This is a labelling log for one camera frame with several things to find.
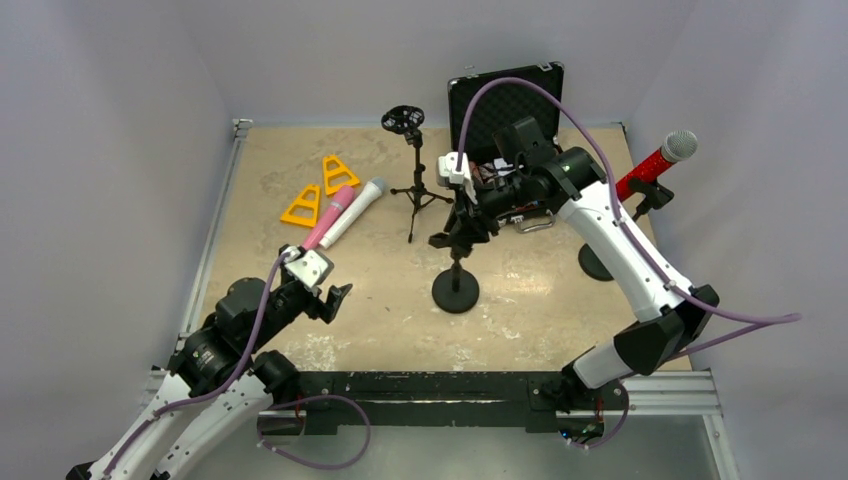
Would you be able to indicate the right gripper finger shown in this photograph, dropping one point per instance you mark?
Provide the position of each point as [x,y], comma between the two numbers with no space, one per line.
[450,236]
[478,232]

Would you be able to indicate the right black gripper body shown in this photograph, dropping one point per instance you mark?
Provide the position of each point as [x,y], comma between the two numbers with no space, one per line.
[465,223]

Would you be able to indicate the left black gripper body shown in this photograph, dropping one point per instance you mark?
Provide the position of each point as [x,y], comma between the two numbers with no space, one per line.
[318,302]

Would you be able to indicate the white microphone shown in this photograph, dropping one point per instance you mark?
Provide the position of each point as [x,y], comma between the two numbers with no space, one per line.
[372,190]

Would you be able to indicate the red glitter microphone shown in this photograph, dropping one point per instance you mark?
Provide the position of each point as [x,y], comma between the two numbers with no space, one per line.
[677,146]

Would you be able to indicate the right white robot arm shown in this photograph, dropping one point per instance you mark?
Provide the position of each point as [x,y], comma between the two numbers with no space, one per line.
[670,312]

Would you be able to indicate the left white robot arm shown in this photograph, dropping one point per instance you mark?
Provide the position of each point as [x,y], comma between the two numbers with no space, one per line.
[216,382]

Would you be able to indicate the yellow triangle stand near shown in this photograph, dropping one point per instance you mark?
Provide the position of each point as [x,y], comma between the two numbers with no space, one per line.
[304,210]

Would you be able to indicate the yellow triangle stand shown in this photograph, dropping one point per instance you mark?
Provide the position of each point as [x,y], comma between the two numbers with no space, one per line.
[304,210]
[336,174]

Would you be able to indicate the yellow triangle stand far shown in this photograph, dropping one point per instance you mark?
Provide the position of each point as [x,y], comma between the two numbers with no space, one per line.
[336,174]

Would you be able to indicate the black tripod mic stand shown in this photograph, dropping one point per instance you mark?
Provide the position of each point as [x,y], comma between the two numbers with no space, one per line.
[406,120]

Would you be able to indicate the pink microphone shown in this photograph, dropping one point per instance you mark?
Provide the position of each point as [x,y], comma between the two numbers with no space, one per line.
[338,204]

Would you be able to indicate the black poker chip case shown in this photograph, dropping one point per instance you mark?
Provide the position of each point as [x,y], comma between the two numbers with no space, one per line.
[501,107]

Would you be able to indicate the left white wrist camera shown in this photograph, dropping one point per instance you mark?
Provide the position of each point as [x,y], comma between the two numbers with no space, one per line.
[311,268]

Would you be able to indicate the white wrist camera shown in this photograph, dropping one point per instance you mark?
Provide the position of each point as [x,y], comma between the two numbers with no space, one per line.
[311,268]
[453,171]

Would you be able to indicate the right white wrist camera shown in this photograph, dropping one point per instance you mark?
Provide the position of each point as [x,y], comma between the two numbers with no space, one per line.
[453,171]

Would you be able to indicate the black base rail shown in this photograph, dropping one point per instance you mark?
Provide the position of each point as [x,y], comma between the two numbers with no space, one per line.
[536,401]

